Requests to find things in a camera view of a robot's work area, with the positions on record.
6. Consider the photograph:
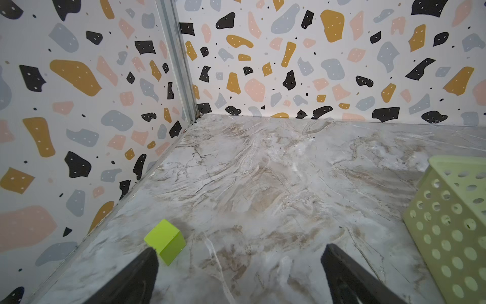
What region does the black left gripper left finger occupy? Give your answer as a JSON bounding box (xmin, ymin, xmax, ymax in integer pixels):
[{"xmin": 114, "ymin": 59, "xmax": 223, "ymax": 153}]
[{"xmin": 85, "ymin": 248, "xmax": 159, "ymax": 304}]

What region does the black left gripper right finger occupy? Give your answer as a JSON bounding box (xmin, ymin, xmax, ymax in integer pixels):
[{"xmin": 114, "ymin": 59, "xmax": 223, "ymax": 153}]
[{"xmin": 320, "ymin": 244, "xmax": 404, "ymax": 304}]

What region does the light green perforated bin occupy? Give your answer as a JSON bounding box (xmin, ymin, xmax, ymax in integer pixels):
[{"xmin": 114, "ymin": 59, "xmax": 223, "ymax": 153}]
[{"xmin": 402, "ymin": 156, "xmax": 485, "ymax": 303}]

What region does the lime green cube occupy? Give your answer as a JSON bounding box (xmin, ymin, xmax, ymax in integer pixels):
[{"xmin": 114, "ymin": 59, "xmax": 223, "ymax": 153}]
[{"xmin": 144, "ymin": 219, "xmax": 186, "ymax": 265}]

